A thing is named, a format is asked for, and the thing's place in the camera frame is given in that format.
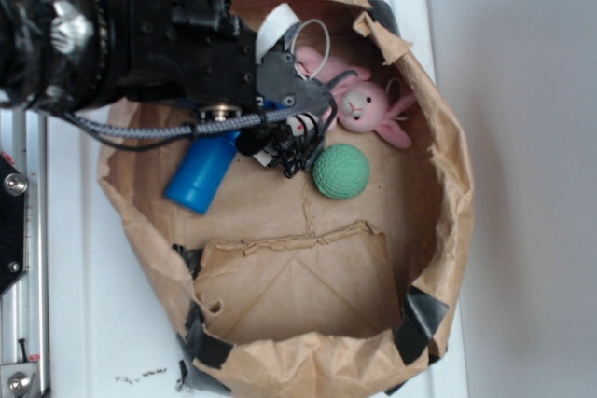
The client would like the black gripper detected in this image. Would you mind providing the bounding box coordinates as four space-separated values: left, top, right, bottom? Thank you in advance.
122 0 333 116

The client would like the blue plastic bottle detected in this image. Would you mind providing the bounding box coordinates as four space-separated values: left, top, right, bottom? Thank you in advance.
164 130 240 214

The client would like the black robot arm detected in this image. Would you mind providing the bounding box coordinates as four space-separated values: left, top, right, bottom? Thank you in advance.
1 0 329 116

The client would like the pink plush bunny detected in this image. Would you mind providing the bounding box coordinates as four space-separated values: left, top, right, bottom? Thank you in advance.
296 47 416 149

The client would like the green dimpled ball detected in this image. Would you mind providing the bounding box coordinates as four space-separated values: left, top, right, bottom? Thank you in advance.
312 144 370 200

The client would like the brown paper bag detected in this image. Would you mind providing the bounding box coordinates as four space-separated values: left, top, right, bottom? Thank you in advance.
98 0 474 397

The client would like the grey braided cable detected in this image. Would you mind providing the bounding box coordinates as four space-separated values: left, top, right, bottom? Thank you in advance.
60 108 304 152

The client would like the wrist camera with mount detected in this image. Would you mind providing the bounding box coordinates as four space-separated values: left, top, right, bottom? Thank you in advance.
235 110 337 178

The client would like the aluminium extrusion rail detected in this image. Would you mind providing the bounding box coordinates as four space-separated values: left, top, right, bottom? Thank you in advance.
1 110 50 397

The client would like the black octagonal mount plate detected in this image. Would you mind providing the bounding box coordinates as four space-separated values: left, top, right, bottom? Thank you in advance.
0 151 28 296

